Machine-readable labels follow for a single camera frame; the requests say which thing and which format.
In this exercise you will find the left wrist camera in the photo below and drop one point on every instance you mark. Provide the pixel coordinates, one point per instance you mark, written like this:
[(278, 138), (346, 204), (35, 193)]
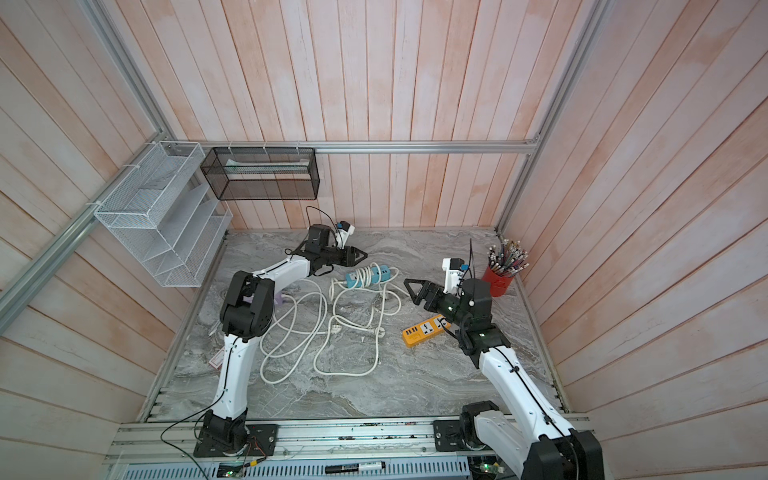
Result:
[(343, 230)]

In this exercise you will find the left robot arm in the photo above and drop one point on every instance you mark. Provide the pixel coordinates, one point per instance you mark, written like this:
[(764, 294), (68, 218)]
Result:
[(245, 316)]

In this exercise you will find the teal power strip with cord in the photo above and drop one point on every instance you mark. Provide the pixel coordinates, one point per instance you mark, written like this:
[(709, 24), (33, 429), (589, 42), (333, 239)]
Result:
[(365, 277)]

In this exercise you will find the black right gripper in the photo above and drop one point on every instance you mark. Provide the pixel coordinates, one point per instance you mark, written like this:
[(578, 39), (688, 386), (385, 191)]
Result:
[(430, 289)]

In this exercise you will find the purple power strip with cord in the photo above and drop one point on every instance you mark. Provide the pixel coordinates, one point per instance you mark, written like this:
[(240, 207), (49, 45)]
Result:
[(286, 343)]

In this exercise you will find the white wire mesh shelf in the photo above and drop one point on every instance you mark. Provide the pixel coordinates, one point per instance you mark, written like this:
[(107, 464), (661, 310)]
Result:
[(172, 228)]

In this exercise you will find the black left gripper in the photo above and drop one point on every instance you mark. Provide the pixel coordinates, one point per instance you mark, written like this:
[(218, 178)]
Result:
[(349, 254)]

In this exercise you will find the black mesh basket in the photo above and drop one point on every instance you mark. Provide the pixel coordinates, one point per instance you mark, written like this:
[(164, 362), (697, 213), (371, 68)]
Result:
[(262, 173)]

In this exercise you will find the bundle of coloured pencils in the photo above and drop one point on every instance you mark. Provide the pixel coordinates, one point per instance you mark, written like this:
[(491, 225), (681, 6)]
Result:
[(507, 258)]

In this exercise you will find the orange power strip with cord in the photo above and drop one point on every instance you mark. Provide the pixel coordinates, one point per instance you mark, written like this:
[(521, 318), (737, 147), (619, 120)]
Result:
[(389, 304)]

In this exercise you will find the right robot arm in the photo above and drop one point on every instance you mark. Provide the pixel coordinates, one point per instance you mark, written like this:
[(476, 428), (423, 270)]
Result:
[(541, 443)]

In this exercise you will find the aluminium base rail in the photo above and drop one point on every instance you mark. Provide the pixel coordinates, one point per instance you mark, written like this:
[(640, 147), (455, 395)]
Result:
[(397, 447)]

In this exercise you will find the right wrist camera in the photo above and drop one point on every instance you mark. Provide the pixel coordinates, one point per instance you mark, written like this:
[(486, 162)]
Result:
[(454, 269)]

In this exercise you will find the red white small box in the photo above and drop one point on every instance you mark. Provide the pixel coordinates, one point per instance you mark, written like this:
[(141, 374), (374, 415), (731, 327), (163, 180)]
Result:
[(217, 359)]

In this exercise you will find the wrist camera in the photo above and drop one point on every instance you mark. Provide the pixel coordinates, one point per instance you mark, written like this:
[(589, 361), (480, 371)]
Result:
[(343, 230), (454, 269)]

